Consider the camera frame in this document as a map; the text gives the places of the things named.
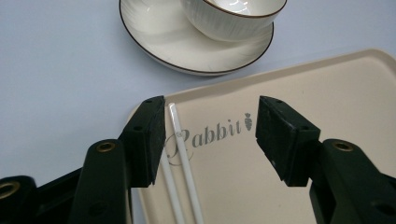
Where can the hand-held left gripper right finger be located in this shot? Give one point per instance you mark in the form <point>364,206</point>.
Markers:
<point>289,146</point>

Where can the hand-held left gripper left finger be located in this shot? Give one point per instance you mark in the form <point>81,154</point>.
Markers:
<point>143,146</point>

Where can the white chopstick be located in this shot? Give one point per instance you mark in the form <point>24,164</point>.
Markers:
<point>172,193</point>
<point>186,161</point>

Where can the beige tray with rabbit print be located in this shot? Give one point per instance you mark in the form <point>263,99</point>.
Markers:
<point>249,174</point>

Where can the white plate with dark rim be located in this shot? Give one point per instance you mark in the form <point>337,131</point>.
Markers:
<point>186,53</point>

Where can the white ribbed bowl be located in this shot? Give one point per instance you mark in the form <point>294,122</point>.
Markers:
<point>218,25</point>

